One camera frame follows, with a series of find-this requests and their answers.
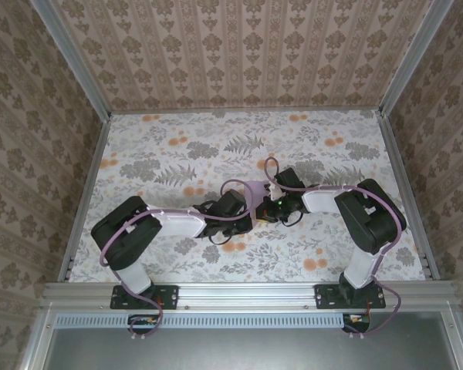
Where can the purple paper sheet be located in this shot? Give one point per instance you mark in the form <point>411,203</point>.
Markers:
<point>256,192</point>

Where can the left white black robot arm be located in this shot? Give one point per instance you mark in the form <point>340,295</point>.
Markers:
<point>177,223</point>

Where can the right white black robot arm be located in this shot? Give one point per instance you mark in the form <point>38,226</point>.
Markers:
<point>320,200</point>

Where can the floral patterned table cover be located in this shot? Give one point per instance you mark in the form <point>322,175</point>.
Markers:
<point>254,266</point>

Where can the grey metal panel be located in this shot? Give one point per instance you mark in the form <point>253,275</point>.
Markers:
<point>247,350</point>

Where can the small connector circuit board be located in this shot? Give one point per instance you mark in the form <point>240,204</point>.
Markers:
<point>357,319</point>
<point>144,320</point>

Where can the wide aluminium base rail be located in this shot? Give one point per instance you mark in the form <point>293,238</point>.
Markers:
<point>247,294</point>

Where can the thin aluminium table end rail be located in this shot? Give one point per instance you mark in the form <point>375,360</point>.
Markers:
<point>247,112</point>

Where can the aluminium table side rail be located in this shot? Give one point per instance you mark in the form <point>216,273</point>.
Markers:
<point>85,200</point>
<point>409,192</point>

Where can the aluminium corner post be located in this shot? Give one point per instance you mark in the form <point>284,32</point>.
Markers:
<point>73,61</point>
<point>413,61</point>

